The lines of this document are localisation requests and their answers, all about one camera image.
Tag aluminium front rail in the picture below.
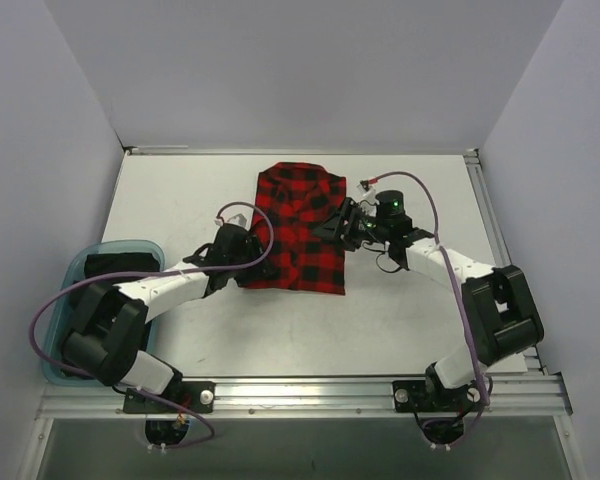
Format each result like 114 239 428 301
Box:
36 371 572 421

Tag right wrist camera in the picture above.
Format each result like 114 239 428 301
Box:
357 180 406 219

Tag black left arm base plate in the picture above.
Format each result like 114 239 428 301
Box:
122 380 216 415

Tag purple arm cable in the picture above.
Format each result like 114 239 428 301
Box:
357 170 492 449
28 201 276 447

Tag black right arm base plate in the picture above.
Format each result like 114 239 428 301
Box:
391 379 476 414

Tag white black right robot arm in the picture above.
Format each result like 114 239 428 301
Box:
313 190 545 409

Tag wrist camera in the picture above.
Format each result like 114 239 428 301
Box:
357 180 406 219
214 213 247 229

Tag teal plastic bin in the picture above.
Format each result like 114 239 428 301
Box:
41 239 165 387

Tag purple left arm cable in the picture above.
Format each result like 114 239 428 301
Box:
28 201 276 447

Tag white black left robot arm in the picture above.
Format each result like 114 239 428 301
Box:
59 224 274 411

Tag red black plaid shirt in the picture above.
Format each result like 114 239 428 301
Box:
247 162 347 295

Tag black clothing in bin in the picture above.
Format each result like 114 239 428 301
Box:
56 252 162 385

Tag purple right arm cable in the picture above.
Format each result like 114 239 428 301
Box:
357 170 492 449

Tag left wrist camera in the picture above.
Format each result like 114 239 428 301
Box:
214 213 247 229

